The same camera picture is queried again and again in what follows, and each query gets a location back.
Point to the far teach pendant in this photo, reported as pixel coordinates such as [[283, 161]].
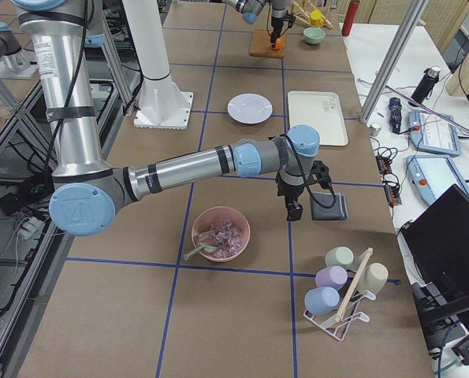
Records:
[[430, 133]]

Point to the pink bowl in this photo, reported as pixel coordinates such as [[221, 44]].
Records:
[[218, 214]]

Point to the teach pendant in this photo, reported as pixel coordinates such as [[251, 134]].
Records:
[[430, 133], [433, 175]]

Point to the folded dark blue umbrella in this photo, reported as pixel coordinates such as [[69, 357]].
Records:
[[395, 114]]

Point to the lilac cup on rack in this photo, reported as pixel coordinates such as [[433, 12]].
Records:
[[334, 276]]

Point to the black thermos bottle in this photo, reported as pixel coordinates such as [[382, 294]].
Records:
[[430, 77]]

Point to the blue cup on rack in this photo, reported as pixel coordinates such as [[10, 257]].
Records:
[[321, 300]]

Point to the clear ice cubes in bowl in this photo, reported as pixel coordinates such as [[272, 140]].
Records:
[[229, 237]]

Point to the beige cup on rack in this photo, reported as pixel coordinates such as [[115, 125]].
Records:
[[376, 276]]

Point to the orange mandarin fruit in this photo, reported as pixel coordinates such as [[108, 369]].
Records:
[[281, 45]]

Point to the cream bear print tray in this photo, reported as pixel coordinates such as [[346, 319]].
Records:
[[321, 111]]

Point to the metal scoop in bowl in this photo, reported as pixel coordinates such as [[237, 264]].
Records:
[[205, 242]]

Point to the yellow cup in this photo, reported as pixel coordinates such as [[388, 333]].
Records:
[[317, 18]]

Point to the wooden mug rack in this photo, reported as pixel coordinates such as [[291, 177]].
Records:
[[302, 8]]

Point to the white wire cup rack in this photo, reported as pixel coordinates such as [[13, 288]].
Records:
[[337, 322]]

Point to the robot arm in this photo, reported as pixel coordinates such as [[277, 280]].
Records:
[[251, 9], [88, 192]]

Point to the white round plate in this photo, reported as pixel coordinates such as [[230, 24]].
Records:
[[249, 108]]

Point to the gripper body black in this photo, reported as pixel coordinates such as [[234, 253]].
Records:
[[290, 191], [276, 19]]

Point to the near teach pendant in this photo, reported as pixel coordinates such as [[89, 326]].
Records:
[[433, 175]]

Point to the black laptop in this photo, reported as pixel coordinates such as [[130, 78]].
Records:
[[439, 243]]

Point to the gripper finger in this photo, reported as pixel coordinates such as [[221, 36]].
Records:
[[291, 211], [273, 38], [297, 211], [278, 32]]

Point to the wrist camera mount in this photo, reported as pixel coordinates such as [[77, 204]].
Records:
[[320, 175]]

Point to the aluminium frame post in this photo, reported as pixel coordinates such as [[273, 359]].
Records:
[[400, 40]]

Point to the wooden cutting board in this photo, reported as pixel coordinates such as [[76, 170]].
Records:
[[260, 45]]

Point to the folded grey cloth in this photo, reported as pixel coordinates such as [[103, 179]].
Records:
[[327, 207]]

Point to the green cup on rack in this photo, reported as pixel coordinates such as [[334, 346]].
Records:
[[339, 256]]

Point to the red bottle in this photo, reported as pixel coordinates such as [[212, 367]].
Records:
[[349, 17]]

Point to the green bowl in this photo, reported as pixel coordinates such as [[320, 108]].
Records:
[[313, 35]]

